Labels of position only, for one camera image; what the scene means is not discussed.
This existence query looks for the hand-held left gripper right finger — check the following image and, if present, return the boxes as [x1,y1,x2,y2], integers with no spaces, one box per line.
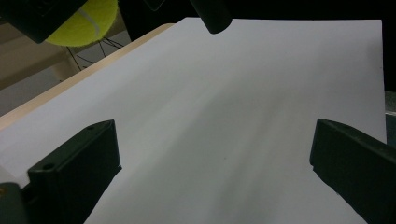
[308,118,396,224]

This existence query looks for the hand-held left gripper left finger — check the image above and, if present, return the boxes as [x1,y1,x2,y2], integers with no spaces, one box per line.
[21,119,123,224]

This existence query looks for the yellow tennis ball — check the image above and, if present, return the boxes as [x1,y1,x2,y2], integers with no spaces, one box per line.
[45,0,120,48]

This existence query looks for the wooden table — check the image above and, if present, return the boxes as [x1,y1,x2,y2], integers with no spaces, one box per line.
[0,22,176,132]

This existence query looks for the white sheet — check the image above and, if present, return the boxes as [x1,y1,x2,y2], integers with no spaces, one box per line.
[0,17,389,224]

